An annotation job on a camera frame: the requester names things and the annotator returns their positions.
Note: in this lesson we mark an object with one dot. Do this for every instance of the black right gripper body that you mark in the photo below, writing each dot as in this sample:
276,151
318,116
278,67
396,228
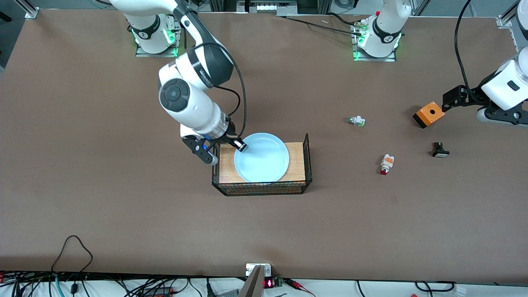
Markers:
231,136

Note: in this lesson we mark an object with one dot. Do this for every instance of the light blue round plate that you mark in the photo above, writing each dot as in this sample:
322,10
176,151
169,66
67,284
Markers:
264,159

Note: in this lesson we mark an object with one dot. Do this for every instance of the red push button switch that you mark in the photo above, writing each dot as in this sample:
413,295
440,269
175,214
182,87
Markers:
387,163

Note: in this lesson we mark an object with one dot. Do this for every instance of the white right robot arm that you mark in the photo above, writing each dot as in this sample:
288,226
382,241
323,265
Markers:
185,99

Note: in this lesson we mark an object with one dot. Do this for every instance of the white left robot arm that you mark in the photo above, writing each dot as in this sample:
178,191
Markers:
387,29

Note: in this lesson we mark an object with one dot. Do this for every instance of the orange button box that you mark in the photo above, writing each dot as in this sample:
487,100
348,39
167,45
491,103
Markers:
431,112

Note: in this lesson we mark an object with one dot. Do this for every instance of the black white square button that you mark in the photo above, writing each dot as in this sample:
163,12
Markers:
440,151

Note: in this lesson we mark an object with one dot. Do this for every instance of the light wooden board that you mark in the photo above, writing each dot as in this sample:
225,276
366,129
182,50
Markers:
226,171

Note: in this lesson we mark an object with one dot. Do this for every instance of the grey power strip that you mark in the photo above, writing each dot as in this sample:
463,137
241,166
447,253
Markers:
268,6

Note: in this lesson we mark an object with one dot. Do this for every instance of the grey metal bar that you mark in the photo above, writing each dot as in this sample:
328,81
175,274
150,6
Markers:
252,284

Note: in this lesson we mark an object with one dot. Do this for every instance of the small red digit display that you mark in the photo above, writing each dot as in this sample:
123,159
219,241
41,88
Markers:
270,283

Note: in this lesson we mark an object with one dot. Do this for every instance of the red clip lead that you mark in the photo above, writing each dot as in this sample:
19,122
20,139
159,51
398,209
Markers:
297,284

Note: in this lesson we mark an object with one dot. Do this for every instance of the black power adapter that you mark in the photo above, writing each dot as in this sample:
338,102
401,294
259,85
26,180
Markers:
159,291

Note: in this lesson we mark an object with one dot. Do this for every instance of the aluminium frame corner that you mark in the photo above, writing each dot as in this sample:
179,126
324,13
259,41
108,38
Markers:
509,16
31,9

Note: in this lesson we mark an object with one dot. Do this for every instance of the green push button switch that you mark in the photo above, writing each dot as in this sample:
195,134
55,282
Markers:
357,121

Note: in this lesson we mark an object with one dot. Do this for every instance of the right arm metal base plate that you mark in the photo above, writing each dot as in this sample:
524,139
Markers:
178,41

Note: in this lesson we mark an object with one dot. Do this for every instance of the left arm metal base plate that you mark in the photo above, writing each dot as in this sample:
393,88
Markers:
357,49

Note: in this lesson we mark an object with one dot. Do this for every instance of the small metal bracket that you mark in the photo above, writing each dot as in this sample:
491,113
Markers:
249,269

